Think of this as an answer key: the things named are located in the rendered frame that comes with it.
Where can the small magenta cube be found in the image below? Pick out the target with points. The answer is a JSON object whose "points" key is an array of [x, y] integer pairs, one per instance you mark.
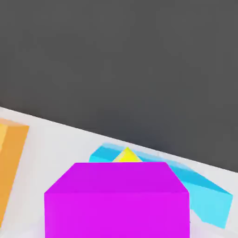
{"points": [[117, 200]]}

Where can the small yellow cube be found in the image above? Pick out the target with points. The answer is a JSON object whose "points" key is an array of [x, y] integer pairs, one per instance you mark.
{"points": [[127, 156]]}

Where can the large orange box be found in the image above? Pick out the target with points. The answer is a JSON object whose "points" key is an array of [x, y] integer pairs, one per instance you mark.
{"points": [[11, 158]]}

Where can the large cyan box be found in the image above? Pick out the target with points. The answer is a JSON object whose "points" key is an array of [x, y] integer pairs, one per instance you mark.
{"points": [[206, 197]]}

